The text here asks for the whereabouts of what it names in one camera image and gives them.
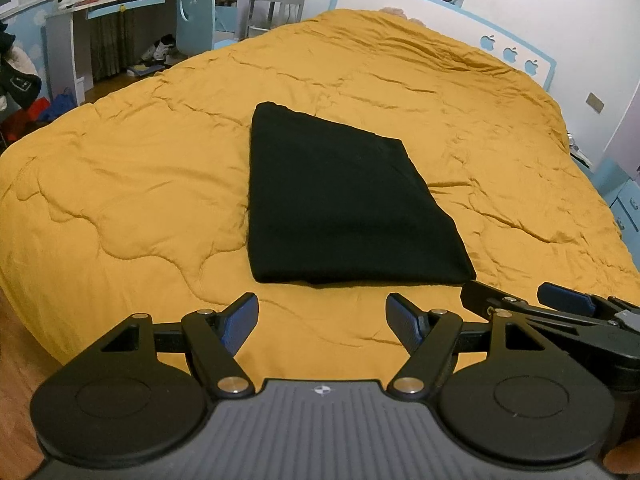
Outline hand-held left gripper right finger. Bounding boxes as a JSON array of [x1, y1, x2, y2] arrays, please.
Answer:
[[385, 292, 562, 399]]

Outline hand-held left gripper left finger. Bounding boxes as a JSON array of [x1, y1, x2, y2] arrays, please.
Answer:
[[80, 292, 260, 399]]

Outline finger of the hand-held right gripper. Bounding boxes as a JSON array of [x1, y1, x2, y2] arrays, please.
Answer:
[[460, 280, 617, 329], [538, 282, 640, 319]]

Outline black long-sleeve sweater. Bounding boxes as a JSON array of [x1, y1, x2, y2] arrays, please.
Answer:
[[247, 101, 477, 287]]

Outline mustard yellow quilt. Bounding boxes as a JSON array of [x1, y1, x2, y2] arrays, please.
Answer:
[[0, 7, 640, 381]]

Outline blue cloth bag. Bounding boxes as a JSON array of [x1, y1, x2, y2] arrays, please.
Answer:
[[40, 92, 78, 123]]

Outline blue-trimmed headboard with apple decals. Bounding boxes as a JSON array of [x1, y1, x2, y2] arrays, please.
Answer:
[[332, 0, 558, 88]]

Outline white sneakers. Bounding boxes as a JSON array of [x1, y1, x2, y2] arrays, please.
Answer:
[[142, 35, 176, 61]]

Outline beige plush pillow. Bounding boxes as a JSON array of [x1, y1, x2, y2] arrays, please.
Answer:
[[380, 6, 426, 26]]

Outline light blue chair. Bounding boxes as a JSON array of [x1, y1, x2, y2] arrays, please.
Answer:
[[175, 0, 238, 58]]

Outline dark striped desk curtain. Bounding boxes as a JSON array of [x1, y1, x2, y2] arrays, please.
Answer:
[[90, 7, 136, 81]]

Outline grey metal cart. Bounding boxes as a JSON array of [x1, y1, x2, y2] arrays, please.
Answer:
[[250, 0, 308, 41]]

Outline white curved desk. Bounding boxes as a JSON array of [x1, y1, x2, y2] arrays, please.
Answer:
[[42, 0, 256, 106]]

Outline hanging dark jacket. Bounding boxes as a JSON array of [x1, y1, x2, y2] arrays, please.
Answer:
[[0, 20, 43, 111]]

